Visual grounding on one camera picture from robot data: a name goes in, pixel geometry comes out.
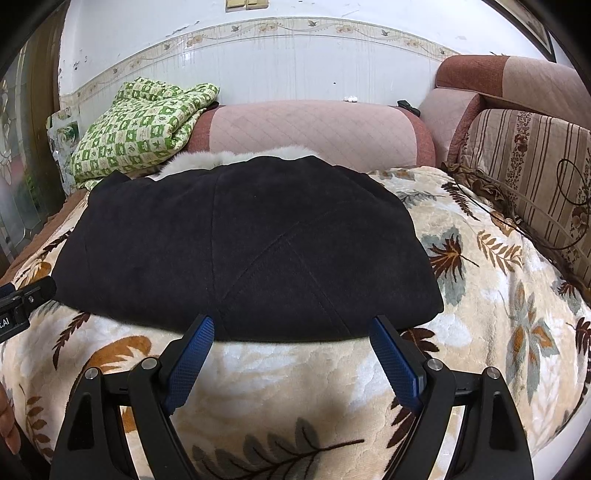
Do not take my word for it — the leaf print plush blanket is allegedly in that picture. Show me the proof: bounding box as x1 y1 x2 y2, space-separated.
0 166 591 480

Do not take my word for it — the large framed picture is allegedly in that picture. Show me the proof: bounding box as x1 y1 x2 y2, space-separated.
485 0 555 61

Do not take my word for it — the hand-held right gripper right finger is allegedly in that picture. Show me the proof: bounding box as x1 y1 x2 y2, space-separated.
369 315 535 480

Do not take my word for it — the clear plastic bag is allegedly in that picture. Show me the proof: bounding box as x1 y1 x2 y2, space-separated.
46 108 81 195

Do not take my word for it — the green checked quilt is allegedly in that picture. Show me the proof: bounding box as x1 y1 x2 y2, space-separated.
69 78 221 190

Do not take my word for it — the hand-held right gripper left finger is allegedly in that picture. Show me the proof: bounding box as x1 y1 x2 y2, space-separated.
48 315 216 480

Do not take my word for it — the black coat with fur collar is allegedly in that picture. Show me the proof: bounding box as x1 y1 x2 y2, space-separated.
52 147 445 343

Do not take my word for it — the pink and brown sofa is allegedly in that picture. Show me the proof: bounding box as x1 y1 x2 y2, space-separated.
0 54 591 296

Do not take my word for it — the person's left hand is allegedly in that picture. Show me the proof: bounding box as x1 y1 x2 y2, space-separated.
0 383 21 457

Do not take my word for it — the wooden door with patterned glass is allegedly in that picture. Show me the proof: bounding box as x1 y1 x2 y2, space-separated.
0 18 65 273

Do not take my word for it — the striped floral cushion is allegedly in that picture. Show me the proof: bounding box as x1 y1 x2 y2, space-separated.
445 108 591 278

